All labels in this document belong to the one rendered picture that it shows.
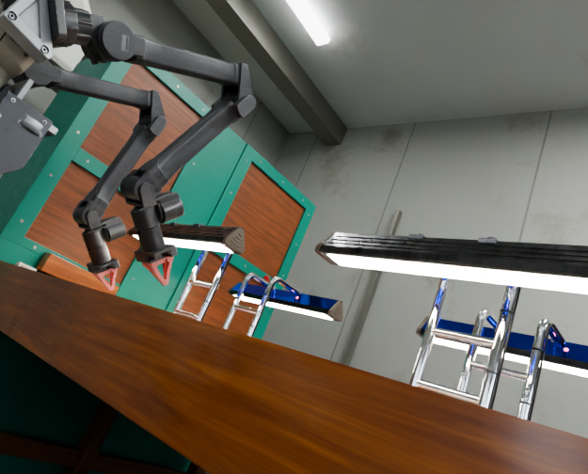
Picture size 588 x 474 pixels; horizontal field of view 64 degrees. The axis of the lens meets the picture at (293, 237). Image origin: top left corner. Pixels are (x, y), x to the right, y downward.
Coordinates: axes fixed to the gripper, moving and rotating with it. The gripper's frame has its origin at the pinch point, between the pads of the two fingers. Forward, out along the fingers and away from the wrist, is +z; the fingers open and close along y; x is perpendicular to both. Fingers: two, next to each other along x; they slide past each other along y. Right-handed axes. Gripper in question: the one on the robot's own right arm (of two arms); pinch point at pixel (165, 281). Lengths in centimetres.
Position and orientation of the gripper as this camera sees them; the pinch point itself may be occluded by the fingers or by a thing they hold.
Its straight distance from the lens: 124.9
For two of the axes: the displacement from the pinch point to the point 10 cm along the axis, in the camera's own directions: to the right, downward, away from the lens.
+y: -7.2, -0.3, 7.0
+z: 2.1, 9.4, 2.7
